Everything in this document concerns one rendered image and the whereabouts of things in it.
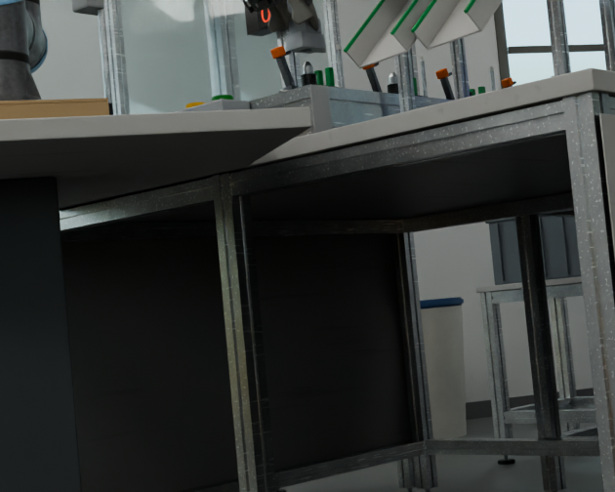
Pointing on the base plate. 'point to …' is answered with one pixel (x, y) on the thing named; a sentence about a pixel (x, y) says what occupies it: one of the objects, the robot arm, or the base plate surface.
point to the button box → (219, 105)
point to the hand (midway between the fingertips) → (306, 25)
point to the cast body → (305, 38)
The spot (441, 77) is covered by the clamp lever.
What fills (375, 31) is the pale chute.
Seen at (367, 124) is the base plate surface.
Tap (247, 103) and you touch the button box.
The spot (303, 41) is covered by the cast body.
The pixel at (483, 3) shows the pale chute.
